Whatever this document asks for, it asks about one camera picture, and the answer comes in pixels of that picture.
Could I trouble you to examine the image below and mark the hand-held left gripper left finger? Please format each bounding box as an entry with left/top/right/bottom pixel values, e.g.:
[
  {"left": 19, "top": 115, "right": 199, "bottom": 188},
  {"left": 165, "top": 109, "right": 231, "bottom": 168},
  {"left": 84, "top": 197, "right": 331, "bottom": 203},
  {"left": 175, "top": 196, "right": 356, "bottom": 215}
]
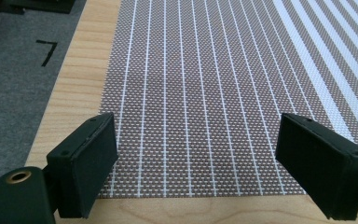
[{"left": 46, "top": 112, "right": 119, "bottom": 219}]

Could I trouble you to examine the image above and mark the black stand base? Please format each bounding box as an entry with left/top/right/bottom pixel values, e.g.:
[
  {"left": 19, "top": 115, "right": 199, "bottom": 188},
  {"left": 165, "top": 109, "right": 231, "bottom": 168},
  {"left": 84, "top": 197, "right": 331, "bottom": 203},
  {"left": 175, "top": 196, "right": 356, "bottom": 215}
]
[{"left": 0, "top": 0, "right": 76, "bottom": 15}]

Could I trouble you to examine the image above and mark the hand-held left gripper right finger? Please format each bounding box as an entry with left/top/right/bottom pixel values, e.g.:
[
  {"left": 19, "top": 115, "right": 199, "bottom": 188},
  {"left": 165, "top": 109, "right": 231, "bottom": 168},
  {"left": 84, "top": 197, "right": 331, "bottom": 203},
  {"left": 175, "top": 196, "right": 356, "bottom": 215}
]
[{"left": 274, "top": 112, "right": 358, "bottom": 221}]

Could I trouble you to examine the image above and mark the brown white-striped woven placemat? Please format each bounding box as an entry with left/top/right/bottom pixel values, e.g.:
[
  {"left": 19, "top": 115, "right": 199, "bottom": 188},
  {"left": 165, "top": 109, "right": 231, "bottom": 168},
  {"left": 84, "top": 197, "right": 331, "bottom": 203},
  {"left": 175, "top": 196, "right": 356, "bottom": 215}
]
[{"left": 98, "top": 0, "right": 358, "bottom": 199}]

